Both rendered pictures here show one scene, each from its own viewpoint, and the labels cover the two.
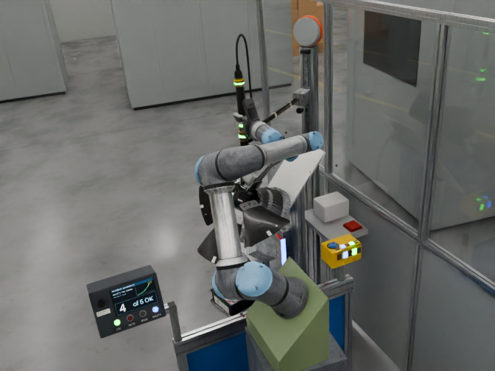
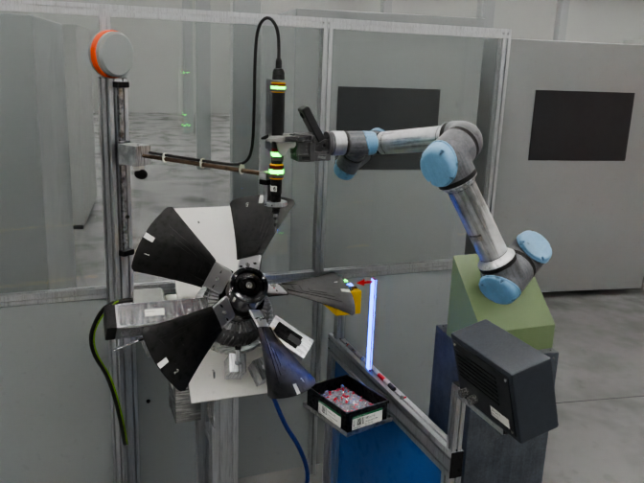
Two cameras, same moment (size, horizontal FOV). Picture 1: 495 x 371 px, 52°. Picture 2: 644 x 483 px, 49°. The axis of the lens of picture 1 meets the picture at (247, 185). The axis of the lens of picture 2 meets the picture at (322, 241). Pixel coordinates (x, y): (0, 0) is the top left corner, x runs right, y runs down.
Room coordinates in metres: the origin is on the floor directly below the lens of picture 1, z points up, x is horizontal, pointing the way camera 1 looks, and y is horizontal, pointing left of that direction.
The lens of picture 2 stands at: (2.04, 2.09, 1.89)
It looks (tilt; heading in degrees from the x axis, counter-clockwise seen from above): 15 degrees down; 270
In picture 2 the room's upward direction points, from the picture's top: 2 degrees clockwise
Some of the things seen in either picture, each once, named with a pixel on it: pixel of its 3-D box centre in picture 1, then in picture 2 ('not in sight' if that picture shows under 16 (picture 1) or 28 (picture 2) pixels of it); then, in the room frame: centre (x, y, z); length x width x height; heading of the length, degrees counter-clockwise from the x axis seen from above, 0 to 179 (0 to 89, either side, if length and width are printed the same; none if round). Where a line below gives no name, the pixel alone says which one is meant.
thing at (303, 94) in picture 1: (302, 96); (132, 153); (2.71, -0.34, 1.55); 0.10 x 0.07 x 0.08; 147
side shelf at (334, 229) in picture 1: (332, 223); not in sight; (2.50, -0.47, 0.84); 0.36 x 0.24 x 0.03; 22
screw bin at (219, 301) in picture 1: (239, 293); (346, 402); (1.95, 0.08, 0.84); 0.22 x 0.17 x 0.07; 126
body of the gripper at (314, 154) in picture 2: (253, 126); (310, 146); (2.09, -0.05, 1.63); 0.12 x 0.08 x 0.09; 22
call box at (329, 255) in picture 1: (341, 252); (340, 298); (1.96, -0.41, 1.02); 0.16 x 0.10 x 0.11; 112
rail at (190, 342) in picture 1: (267, 313); (383, 393); (1.82, -0.04, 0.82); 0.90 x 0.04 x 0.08; 112
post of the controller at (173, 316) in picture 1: (174, 322); (456, 416); (1.66, 0.35, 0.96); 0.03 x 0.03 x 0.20; 22
